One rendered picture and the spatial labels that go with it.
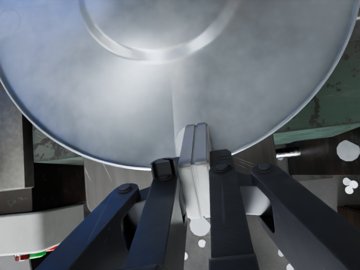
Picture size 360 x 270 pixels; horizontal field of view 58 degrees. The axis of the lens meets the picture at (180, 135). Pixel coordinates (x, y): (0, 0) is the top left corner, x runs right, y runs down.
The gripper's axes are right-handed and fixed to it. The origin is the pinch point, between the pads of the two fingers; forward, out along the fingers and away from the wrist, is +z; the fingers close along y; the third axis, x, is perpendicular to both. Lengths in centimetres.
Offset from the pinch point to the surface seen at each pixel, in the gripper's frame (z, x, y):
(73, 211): 24.5, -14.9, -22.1
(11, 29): 9.1, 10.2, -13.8
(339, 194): 70, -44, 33
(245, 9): 8.0, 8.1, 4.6
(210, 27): 7.1, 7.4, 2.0
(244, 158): 3.7, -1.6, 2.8
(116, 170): 4.0, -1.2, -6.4
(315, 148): 46, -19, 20
